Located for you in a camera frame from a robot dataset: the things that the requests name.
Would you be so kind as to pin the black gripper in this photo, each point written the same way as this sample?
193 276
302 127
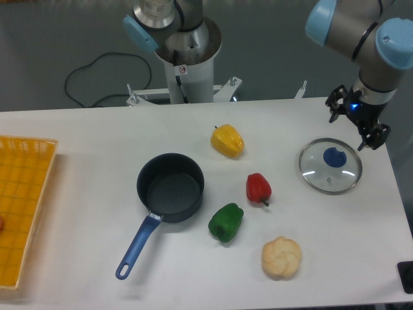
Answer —
362 114

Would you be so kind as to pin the yellow bell pepper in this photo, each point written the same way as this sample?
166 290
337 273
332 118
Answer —
227 141

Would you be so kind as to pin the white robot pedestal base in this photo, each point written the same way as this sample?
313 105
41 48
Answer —
188 59

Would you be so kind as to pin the glass pot lid blue knob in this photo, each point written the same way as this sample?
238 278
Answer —
330 166

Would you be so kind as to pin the green bell pepper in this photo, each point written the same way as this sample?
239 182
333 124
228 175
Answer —
226 222

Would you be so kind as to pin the black device at table edge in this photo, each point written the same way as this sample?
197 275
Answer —
405 270

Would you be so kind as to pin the yellow woven basket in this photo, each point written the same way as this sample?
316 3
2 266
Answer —
25 167

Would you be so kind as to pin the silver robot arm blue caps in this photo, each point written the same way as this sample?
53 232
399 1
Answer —
383 51

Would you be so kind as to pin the round bread roll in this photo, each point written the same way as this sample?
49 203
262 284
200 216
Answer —
280 258

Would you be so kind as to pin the dark saucepan blue handle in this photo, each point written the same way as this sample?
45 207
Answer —
171 187

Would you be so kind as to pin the red bell pepper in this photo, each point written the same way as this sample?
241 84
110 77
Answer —
258 189

